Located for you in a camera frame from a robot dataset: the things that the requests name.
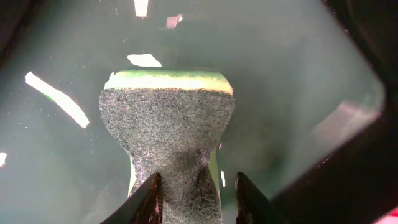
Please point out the black tray with water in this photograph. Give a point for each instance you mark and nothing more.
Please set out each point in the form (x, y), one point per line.
(314, 125)

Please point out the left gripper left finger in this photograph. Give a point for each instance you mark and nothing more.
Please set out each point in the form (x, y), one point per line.
(144, 206)

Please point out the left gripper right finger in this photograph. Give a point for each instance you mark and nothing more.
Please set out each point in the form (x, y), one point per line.
(253, 205)

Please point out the green yellow sponge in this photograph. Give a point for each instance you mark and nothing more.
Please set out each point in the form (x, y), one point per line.
(169, 122)

